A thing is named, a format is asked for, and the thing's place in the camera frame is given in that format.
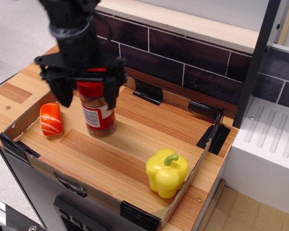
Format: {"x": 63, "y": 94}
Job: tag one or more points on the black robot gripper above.
{"x": 81, "y": 58}

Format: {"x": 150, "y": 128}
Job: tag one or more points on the red-capped spice bottle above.
{"x": 99, "y": 119}

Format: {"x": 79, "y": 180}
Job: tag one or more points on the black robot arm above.
{"x": 70, "y": 18}

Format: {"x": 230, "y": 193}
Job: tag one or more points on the salmon sushi toy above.
{"x": 51, "y": 119}

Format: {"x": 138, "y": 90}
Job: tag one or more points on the yellow bell pepper toy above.
{"x": 166, "y": 171}

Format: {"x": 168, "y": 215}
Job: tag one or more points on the light wooden shelf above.
{"x": 203, "y": 29}

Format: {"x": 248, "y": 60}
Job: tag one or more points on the right brass countertop screw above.
{"x": 199, "y": 199}

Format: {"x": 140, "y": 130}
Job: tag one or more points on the white dish drainer sink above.
{"x": 258, "y": 162}

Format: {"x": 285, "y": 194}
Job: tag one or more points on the black vertical post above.
{"x": 257, "y": 62}

